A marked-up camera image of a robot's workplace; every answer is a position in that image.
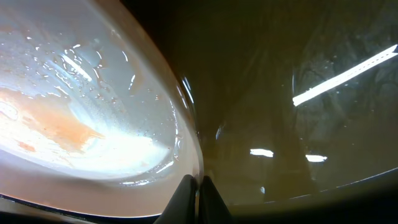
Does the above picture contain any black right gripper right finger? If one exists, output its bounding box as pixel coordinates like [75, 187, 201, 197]
[198, 175, 233, 224]

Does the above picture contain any pale grey plate bottom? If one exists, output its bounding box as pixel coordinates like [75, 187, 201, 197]
[1, 0, 203, 218]

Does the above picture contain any black round tray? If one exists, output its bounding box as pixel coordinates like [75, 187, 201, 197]
[1, 1, 397, 223]

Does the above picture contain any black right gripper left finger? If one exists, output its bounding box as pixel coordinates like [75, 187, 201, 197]
[154, 175, 197, 224]

